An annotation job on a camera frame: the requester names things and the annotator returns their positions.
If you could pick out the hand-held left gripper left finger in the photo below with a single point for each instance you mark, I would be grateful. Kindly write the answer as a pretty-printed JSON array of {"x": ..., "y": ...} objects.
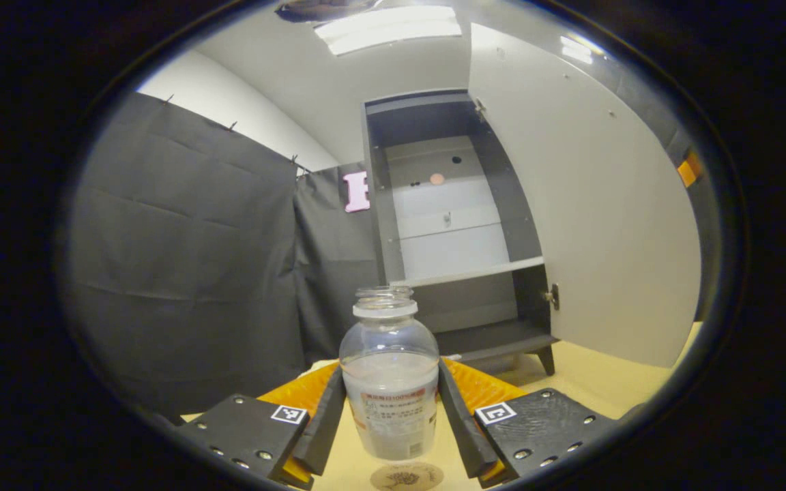
[{"x": 328, "y": 429}]

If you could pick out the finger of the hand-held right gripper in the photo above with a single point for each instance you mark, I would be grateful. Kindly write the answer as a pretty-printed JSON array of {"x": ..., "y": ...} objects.
[{"x": 689, "y": 170}]

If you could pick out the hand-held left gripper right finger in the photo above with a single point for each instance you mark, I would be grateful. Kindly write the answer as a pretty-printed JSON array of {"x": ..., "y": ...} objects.
[{"x": 458, "y": 429}]

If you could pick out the round wooden coaster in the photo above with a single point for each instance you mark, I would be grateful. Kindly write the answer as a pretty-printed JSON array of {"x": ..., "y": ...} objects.
[{"x": 406, "y": 477}]

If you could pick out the grey cabinet door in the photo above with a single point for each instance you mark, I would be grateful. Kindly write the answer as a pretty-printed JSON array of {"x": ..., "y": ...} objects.
[{"x": 604, "y": 204}]

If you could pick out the dark grey cabinet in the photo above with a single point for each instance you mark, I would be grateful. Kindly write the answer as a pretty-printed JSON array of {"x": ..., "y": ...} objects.
[{"x": 488, "y": 334}]

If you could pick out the grey cabinet shelf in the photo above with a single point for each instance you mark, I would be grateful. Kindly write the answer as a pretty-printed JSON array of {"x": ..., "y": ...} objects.
[{"x": 468, "y": 273}]

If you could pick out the metal door hinge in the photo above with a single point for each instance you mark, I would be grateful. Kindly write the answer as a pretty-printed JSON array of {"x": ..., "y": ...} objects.
[
  {"x": 479, "y": 109},
  {"x": 553, "y": 296}
]

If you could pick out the black backdrop cloth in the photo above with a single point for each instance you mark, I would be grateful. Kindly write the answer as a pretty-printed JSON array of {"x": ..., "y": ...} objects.
[{"x": 181, "y": 273}]

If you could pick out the large ceiling light panel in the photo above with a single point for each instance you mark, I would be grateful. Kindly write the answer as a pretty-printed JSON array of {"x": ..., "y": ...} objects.
[{"x": 389, "y": 28}]

